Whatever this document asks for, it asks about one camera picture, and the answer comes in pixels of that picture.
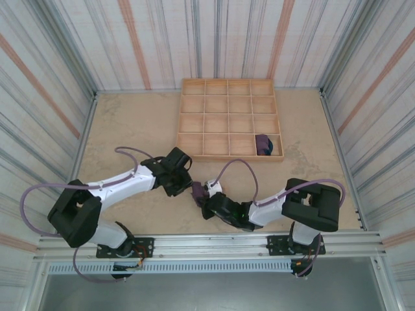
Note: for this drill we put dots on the purple sock orange toe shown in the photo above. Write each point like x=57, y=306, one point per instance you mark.
x=198, y=191
x=264, y=144

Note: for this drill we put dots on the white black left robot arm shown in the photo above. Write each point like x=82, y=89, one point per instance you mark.
x=126, y=181

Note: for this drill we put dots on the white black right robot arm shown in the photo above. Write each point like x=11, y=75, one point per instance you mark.
x=264, y=210

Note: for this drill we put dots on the wooden compartment tray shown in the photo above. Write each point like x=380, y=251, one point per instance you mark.
x=217, y=123

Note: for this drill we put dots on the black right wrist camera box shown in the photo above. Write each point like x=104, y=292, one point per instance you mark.
x=223, y=204

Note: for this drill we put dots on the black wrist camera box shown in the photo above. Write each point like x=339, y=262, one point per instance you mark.
x=178, y=157
x=223, y=204

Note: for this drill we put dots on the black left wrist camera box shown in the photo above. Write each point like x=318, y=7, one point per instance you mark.
x=178, y=157

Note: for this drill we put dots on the aluminium mounting rail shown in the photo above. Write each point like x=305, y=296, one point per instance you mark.
x=210, y=247

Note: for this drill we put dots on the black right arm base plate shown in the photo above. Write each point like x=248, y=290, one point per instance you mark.
x=275, y=246

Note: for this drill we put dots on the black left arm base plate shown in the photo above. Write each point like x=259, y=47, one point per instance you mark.
x=146, y=247

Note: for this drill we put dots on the aluminium table edge rail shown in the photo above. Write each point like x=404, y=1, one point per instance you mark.
x=344, y=162
x=78, y=162

